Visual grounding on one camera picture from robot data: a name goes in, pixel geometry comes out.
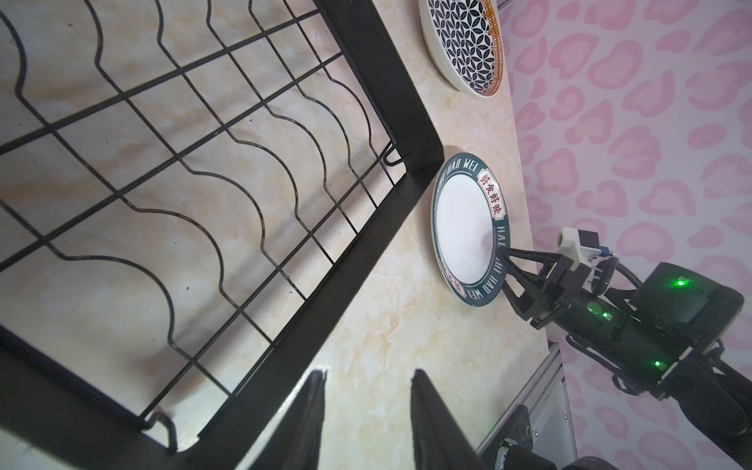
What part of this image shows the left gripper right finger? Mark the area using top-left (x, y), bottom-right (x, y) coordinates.
top-left (410, 369), bottom-right (486, 469)

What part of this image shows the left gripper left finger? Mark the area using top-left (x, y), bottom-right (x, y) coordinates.
top-left (251, 370), bottom-right (326, 470)

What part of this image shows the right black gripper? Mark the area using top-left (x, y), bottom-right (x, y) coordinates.
top-left (495, 247), bottom-right (638, 364)

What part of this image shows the white plate dark lettered rim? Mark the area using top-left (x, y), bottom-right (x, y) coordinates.
top-left (431, 153), bottom-right (510, 307)

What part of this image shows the black wire dish rack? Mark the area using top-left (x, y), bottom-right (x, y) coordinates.
top-left (1, 1), bottom-right (441, 469)

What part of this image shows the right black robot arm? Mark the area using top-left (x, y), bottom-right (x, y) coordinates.
top-left (495, 248), bottom-right (751, 469)

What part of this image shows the navy geometric pattern plate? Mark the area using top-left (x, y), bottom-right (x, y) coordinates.
top-left (418, 0), bottom-right (504, 98)

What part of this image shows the right black corrugated cable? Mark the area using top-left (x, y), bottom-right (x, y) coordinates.
top-left (589, 255), bottom-right (644, 295)

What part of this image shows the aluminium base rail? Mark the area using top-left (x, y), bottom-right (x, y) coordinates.
top-left (476, 343), bottom-right (578, 468)

